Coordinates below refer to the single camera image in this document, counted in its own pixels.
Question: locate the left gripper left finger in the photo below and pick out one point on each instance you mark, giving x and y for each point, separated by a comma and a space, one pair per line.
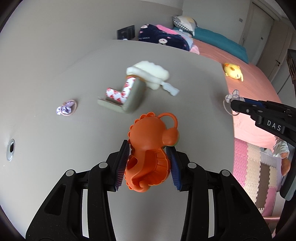
117, 162

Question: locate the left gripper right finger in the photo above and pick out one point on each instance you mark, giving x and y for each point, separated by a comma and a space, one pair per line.
179, 168

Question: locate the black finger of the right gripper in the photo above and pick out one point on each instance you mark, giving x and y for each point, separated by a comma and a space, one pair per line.
250, 107

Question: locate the orange seahorse toy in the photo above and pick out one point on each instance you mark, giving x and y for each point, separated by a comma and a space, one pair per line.
148, 165

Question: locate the grey foam corner guard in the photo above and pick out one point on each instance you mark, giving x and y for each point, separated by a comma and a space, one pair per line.
126, 100

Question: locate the right hand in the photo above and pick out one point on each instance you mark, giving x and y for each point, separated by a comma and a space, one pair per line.
285, 163

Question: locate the bed with pink sheet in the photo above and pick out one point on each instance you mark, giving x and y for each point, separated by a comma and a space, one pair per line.
255, 86

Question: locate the crumpled white tissue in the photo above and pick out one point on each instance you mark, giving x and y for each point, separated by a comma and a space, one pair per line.
280, 149

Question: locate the yellow duck plush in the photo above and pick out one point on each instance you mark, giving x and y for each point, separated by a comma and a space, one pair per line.
233, 71

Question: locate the colourful foam floor mat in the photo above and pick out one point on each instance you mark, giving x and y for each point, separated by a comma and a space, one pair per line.
258, 171

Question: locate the teal bolster pillow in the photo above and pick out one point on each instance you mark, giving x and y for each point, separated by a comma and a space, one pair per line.
221, 42

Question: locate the white wardrobe door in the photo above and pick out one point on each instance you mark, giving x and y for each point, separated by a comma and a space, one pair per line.
257, 28

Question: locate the checkered pillow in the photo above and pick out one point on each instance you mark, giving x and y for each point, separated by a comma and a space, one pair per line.
185, 23

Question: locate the navy patterned blanket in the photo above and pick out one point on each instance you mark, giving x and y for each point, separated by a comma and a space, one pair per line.
152, 34

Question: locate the silver desk cable grommet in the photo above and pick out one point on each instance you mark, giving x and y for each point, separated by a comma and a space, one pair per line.
10, 150

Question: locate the black wall socket panel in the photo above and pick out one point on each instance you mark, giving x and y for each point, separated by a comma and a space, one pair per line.
127, 33

